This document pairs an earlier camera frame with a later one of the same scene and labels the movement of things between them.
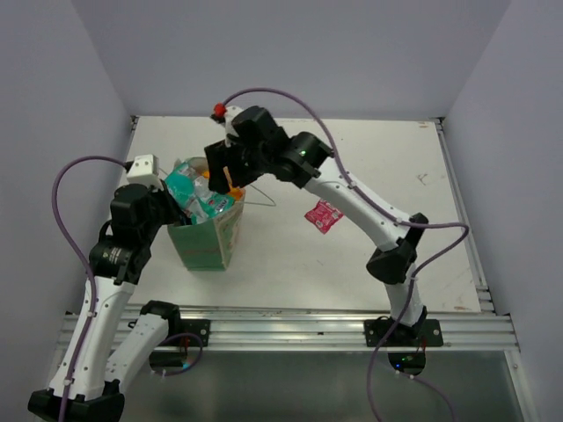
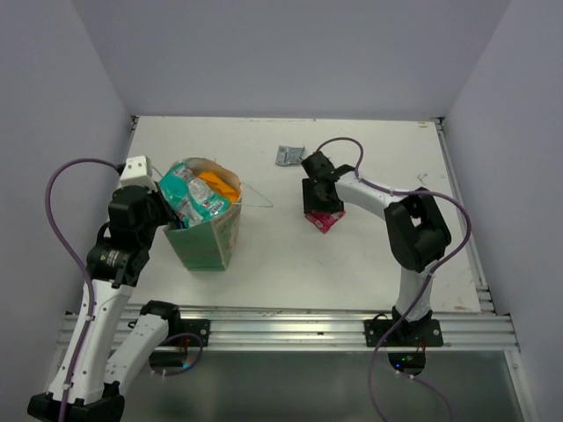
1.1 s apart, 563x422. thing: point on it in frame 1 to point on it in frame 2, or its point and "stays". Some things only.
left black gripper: x=171 y=214 stays
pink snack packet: x=323 y=216 stays
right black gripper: x=221 y=155 to x=310 y=203
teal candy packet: x=193 y=194 stays
